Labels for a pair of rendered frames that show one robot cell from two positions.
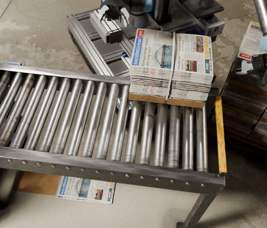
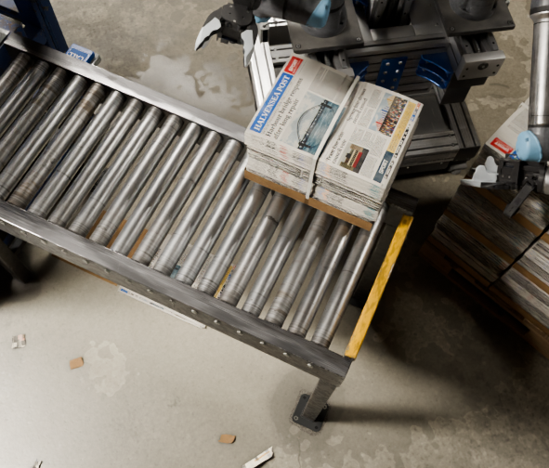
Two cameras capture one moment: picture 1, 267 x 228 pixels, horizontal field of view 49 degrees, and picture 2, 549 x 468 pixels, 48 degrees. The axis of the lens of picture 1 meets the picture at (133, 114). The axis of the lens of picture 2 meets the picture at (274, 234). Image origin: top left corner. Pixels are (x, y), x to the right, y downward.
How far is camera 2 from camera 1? 50 cm
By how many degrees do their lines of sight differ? 15
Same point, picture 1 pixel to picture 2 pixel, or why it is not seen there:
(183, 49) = (356, 119)
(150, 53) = (291, 113)
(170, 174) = (261, 331)
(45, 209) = (95, 305)
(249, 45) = (521, 124)
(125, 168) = (194, 299)
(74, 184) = not seen: hidden behind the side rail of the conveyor
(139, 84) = (262, 162)
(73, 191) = not seen: hidden behind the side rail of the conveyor
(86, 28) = not seen: outside the picture
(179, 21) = (416, 31)
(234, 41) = not seen: outside the picture
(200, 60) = (377, 150)
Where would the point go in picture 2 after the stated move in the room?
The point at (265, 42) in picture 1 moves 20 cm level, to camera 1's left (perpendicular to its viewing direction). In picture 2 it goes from (522, 144) to (444, 118)
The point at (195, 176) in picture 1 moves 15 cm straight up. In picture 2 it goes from (302, 347) to (307, 331)
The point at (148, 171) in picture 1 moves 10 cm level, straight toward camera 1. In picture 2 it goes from (228, 316) to (207, 349)
